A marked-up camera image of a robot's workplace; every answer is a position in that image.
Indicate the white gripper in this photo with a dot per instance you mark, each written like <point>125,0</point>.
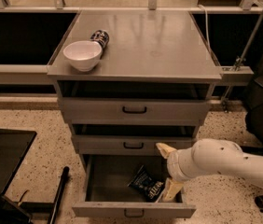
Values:
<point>173,166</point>

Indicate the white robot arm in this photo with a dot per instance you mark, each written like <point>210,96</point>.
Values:
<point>208,157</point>

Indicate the grey bottom drawer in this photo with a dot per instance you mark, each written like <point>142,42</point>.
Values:
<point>107,193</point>

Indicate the grey drawer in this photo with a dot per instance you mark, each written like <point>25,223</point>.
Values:
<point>111,139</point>
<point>107,193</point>
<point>130,102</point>

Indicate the grey metal drawer cabinet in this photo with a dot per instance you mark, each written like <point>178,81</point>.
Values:
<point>145,46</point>

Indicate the grey middle drawer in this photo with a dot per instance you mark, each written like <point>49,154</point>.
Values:
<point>111,139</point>

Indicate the grey top drawer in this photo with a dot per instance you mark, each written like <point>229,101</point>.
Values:
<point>130,102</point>

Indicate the black pole on floor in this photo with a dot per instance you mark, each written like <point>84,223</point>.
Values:
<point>58,197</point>

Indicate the white ceramic bowl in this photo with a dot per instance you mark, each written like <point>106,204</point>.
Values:
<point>83,55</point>

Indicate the blue patterned can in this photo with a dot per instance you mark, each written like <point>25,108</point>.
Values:
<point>101,37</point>

